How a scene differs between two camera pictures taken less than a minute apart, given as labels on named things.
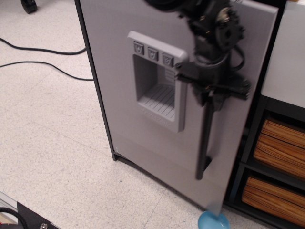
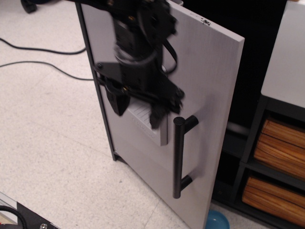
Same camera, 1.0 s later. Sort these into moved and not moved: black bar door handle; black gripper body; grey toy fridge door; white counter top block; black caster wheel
Moved: black bar door handle; black gripper body; grey toy fridge door
Not moved: white counter top block; black caster wheel
